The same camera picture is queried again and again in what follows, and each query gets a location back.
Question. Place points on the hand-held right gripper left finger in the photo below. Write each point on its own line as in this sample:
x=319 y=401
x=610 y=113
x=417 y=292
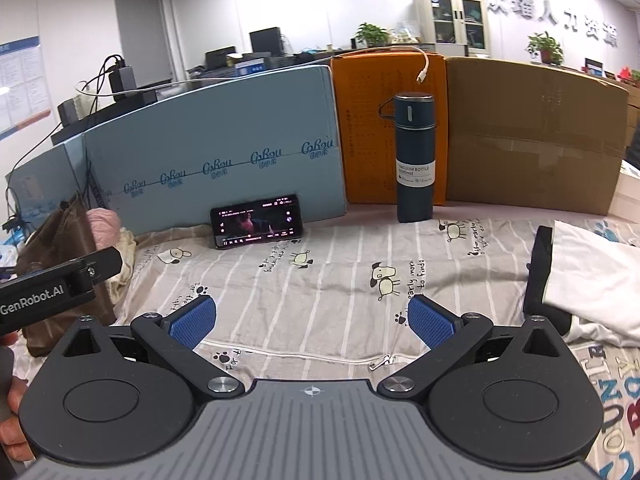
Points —
x=192 y=321

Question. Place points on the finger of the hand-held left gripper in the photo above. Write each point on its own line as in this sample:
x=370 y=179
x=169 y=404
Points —
x=100 y=262

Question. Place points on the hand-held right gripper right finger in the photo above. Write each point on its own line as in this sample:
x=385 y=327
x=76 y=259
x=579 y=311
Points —
x=431 y=322

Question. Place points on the black garment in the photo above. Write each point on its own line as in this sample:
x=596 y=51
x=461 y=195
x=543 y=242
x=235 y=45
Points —
x=542 y=280

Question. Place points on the white t-shirt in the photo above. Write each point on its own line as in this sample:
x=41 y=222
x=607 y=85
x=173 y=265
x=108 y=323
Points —
x=595 y=275

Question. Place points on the person's left hand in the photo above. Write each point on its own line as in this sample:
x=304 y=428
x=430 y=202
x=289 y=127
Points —
x=14 y=435

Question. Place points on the pink cloth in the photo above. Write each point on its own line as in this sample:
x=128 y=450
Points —
x=107 y=222

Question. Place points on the brown bag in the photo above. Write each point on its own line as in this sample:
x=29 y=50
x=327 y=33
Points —
x=60 y=250

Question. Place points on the printed striped bedsheet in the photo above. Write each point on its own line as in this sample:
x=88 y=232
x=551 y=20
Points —
x=325 y=285

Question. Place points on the black smartphone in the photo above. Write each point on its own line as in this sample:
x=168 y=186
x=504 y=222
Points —
x=255 y=220

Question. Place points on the dark blue vacuum bottle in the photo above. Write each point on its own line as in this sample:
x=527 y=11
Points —
x=416 y=160

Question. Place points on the light blue cardboard box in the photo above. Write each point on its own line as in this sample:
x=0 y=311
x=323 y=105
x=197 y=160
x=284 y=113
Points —
x=210 y=130

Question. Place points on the black power adapter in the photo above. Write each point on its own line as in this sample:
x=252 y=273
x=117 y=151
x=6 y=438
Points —
x=122 y=77

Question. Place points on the orange cardboard box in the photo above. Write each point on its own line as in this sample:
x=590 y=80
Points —
x=365 y=135

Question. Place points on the large brown cardboard box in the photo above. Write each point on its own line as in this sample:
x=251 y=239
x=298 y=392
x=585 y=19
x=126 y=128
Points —
x=535 y=135

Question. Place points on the white box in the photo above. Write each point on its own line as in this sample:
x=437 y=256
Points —
x=627 y=192

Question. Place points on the black computer monitor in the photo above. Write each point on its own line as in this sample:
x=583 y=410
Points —
x=220 y=56
x=266 y=40

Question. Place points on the potted green plant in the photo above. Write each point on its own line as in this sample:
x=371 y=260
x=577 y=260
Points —
x=545 y=47
x=372 y=35

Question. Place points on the beige glass-door cabinet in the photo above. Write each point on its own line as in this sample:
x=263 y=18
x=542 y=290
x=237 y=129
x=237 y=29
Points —
x=452 y=22

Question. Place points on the small framed screen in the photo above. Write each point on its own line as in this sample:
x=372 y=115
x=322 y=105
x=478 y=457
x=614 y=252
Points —
x=594 y=67

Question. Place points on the red ornament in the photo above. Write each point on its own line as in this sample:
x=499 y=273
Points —
x=626 y=74

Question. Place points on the wall poster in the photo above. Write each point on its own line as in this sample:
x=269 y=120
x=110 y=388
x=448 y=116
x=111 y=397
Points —
x=22 y=87

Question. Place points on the silver wall lettering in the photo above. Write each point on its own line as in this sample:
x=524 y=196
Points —
x=550 y=17

